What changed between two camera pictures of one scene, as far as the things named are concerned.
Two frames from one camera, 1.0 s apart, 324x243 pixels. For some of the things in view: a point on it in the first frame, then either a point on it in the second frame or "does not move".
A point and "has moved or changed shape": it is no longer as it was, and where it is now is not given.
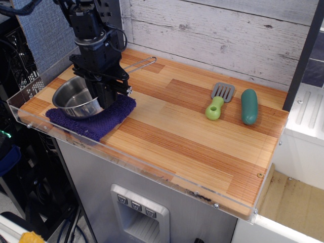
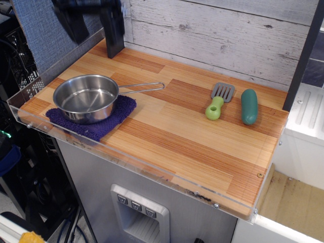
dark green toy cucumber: (249, 106) does not move
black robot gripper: (100, 62) to (71, 13)
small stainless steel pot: (75, 98) has moved or changed shape
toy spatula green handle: (221, 92) does not move
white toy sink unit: (292, 209) does not move
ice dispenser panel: (139, 219) does not move
